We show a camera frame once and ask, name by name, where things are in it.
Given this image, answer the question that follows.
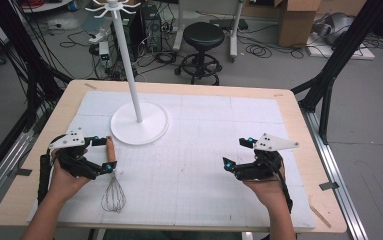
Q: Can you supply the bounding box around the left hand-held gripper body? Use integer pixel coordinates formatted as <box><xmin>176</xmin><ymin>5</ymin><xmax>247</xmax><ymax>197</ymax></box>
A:
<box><xmin>48</xmin><ymin>127</ymin><xmax>103</xmax><ymax>181</ymax></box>

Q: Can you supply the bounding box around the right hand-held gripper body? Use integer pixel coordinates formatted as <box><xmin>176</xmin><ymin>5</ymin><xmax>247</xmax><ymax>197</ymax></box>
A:
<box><xmin>234</xmin><ymin>133</ymin><xmax>300</xmax><ymax>183</ymax></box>

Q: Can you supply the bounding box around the wire whisk with wooden handle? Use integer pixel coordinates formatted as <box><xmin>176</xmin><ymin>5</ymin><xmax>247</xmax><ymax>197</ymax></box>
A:
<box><xmin>100</xmin><ymin>135</ymin><xmax>128</xmax><ymax>214</ymax></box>

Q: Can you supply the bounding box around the person's left hand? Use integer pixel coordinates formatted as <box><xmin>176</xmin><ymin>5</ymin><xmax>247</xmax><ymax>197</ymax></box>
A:
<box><xmin>48</xmin><ymin>159</ymin><xmax>92</xmax><ymax>202</ymax></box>

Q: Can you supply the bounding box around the person's right hand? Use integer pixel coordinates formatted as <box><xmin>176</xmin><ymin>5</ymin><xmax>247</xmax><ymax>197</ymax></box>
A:
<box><xmin>243</xmin><ymin>169</ymin><xmax>289</xmax><ymax>208</ymax></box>

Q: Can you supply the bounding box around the white gridded mat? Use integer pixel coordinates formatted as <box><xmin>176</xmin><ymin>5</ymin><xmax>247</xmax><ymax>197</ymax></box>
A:
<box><xmin>27</xmin><ymin>90</ymin><xmax>317</xmax><ymax>230</ymax></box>

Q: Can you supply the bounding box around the white hook stand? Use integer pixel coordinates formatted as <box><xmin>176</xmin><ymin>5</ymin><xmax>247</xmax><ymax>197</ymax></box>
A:
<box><xmin>84</xmin><ymin>0</ymin><xmax>170</xmax><ymax>147</ymax></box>

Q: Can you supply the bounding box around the black tape piece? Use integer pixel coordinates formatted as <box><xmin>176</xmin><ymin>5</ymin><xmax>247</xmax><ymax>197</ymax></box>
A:
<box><xmin>15</xmin><ymin>167</ymin><xmax>34</xmax><ymax>177</ymax></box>
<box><xmin>318</xmin><ymin>181</ymin><xmax>340</xmax><ymax>192</ymax></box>

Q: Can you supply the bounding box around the thin wooden stick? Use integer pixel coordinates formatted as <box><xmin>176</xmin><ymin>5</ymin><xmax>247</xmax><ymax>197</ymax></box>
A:
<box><xmin>308</xmin><ymin>203</ymin><xmax>333</xmax><ymax>230</ymax></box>

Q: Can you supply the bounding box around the white power adapter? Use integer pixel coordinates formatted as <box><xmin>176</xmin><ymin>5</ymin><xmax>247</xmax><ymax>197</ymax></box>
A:
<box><xmin>97</xmin><ymin>41</ymin><xmax>111</xmax><ymax>62</ymax></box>

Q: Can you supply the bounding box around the white stand leg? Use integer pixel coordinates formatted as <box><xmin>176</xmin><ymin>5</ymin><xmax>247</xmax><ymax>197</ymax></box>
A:
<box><xmin>172</xmin><ymin>0</ymin><xmax>185</xmax><ymax>52</ymax></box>
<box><xmin>229</xmin><ymin>0</ymin><xmax>245</xmax><ymax>63</ymax></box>

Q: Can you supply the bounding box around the white flat board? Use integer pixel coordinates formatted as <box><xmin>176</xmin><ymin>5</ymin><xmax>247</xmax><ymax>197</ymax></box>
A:
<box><xmin>305</xmin><ymin>32</ymin><xmax>377</xmax><ymax>61</ymax></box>

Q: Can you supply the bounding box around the black round stool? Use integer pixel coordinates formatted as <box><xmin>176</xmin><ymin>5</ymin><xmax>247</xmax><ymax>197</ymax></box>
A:
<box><xmin>174</xmin><ymin>21</ymin><xmax>226</xmax><ymax>87</ymax></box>

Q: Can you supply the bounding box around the flat black box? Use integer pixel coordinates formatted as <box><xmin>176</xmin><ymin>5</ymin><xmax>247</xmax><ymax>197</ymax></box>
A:
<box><xmin>209</xmin><ymin>18</ymin><xmax>250</xmax><ymax>32</ymax></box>

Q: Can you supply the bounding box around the cardboard box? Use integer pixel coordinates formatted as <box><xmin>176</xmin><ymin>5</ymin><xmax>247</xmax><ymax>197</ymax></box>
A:
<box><xmin>273</xmin><ymin>0</ymin><xmax>322</xmax><ymax>49</ymax></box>

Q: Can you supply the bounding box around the black computer tower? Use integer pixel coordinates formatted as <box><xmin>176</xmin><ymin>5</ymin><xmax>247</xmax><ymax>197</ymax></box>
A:
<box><xmin>140</xmin><ymin>3</ymin><xmax>164</xmax><ymax>53</ymax></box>

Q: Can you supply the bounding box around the grey rounded device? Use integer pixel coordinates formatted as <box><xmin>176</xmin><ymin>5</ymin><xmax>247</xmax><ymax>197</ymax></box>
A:
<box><xmin>313</xmin><ymin>12</ymin><xmax>356</xmax><ymax>46</ymax></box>

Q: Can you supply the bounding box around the aluminium rail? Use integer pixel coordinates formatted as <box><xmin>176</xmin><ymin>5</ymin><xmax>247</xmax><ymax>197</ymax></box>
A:
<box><xmin>299</xmin><ymin>107</ymin><xmax>370</xmax><ymax>240</ymax></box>
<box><xmin>0</xmin><ymin>106</ymin><xmax>48</xmax><ymax>219</ymax></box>

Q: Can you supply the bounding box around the black metal frame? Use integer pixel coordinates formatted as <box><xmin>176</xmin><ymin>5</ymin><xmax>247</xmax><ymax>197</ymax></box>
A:
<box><xmin>0</xmin><ymin>0</ymin><xmax>74</xmax><ymax>134</ymax></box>
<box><xmin>290</xmin><ymin>0</ymin><xmax>383</xmax><ymax>145</ymax></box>

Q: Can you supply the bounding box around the coiled black cable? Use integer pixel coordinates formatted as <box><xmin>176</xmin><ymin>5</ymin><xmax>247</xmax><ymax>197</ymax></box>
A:
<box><xmin>245</xmin><ymin>43</ymin><xmax>274</xmax><ymax>60</ymax></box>

